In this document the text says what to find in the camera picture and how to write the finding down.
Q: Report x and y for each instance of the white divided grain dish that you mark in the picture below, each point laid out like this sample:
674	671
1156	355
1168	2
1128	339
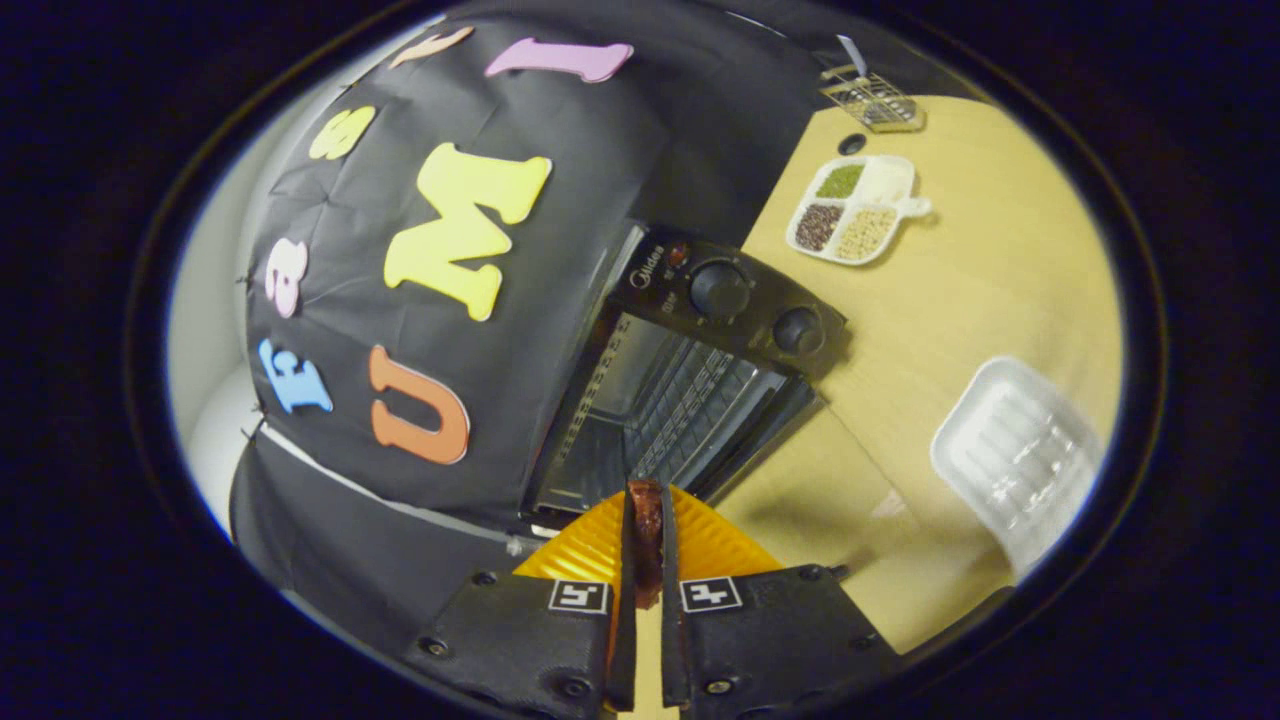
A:
855	210

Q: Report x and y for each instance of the reddish brown meat piece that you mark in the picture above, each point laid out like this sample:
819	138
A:
646	540

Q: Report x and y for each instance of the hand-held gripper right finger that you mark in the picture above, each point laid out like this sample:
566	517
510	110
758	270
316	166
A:
770	640

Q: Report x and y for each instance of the white plastic tray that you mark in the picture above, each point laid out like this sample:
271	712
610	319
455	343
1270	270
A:
1015	455

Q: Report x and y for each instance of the black toaster oven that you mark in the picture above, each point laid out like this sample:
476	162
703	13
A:
700	330

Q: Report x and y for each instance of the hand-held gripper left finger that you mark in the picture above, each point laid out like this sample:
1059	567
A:
530	640

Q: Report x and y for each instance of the small black round disc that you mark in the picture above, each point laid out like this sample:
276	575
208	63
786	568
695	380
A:
852	143

